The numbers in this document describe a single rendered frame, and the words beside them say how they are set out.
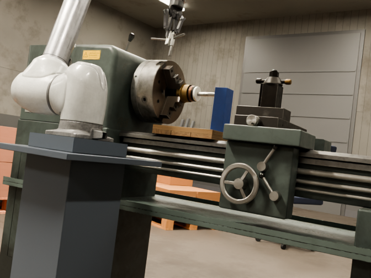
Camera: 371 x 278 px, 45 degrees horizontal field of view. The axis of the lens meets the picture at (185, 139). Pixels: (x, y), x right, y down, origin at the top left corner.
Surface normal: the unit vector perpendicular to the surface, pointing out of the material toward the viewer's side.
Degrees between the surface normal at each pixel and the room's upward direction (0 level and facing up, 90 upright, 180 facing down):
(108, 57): 90
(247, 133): 90
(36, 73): 69
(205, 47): 90
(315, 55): 90
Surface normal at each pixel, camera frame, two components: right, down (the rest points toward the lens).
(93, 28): 0.80, 0.08
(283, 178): -0.48, -0.09
